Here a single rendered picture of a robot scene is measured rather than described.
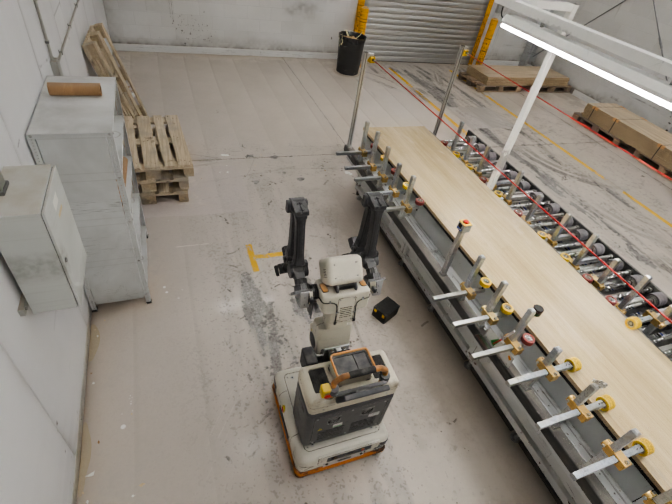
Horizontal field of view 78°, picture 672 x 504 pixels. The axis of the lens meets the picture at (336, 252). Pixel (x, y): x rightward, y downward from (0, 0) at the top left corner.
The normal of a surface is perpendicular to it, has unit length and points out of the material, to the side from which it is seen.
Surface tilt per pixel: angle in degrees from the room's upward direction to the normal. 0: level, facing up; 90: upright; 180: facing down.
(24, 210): 0
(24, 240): 90
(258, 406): 0
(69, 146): 90
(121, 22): 90
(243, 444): 0
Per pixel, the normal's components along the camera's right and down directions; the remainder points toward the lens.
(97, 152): 0.33, 0.66
